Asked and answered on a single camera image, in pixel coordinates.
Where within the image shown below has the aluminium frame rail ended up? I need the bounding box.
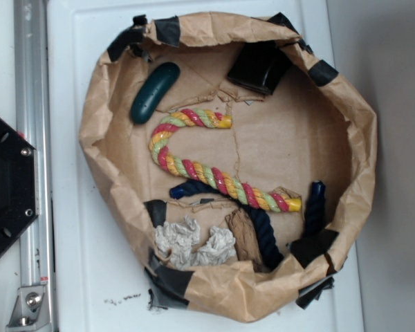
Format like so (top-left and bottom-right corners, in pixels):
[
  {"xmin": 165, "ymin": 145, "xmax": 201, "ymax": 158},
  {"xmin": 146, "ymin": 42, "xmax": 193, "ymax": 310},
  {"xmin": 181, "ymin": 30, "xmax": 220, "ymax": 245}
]
[{"xmin": 13, "ymin": 1, "xmax": 58, "ymax": 331}]

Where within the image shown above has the metal corner bracket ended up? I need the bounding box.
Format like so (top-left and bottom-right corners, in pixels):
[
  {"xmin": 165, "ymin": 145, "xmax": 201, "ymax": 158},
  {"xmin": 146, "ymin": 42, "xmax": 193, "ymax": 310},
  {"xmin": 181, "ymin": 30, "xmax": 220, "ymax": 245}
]
[{"xmin": 6, "ymin": 285, "xmax": 50, "ymax": 331}]

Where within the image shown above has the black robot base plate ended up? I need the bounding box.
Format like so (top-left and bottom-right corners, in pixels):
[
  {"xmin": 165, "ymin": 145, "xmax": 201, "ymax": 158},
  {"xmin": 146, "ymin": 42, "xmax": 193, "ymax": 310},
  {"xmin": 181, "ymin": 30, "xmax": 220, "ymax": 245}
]
[{"xmin": 0, "ymin": 118, "xmax": 37, "ymax": 258}]

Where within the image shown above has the crumpled white paper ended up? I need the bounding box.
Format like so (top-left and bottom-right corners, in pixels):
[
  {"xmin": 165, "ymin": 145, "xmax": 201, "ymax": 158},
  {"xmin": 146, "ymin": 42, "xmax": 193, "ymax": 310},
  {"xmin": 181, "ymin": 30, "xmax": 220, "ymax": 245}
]
[{"xmin": 155, "ymin": 215, "xmax": 237, "ymax": 270}]

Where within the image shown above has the black folded wallet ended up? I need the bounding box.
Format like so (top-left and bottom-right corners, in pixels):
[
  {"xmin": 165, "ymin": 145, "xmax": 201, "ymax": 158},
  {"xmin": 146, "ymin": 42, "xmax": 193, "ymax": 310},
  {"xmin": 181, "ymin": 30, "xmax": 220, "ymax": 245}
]
[{"xmin": 227, "ymin": 41, "xmax": 292, "ymax": 95}]

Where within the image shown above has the brown wood piece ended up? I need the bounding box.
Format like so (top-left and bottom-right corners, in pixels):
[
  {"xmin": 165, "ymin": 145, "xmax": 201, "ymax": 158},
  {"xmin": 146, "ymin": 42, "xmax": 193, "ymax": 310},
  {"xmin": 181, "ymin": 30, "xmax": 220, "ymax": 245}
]
[{"xmin": 225, "ymin": 208, "xmax": 265, "ymax": 273}]

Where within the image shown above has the dark blue twisted rope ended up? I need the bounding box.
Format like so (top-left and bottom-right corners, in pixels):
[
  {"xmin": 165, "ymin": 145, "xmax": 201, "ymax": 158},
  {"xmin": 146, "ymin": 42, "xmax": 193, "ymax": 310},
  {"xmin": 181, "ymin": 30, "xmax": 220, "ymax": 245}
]
[{"xmin": 169, "ymin": 179, "xmax": 327, "ymax": 271}]

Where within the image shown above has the multicolored twisted rope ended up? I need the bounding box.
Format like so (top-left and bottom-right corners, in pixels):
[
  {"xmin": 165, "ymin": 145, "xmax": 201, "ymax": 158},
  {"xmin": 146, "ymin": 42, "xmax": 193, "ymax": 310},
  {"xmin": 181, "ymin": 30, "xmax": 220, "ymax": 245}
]
[{"xmin": 148, "ymin": 108, "xmax": 303, "ymax": 213}]

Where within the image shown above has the dark green oblong toy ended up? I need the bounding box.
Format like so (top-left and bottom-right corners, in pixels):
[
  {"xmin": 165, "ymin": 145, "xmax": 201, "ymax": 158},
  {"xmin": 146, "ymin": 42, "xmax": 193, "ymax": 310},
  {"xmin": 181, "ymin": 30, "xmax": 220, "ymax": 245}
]
[{"xmin": 130, "ymin": 62, "xmax": 181, "ymax": 125}]

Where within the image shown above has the brown paper bin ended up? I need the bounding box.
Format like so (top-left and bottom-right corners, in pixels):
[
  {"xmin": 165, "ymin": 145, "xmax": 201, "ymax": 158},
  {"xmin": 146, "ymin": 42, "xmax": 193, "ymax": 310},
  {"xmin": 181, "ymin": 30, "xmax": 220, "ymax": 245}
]
[{"xmin": 79, "ymin": 12, "xmax": 377, "ymax": 322}]

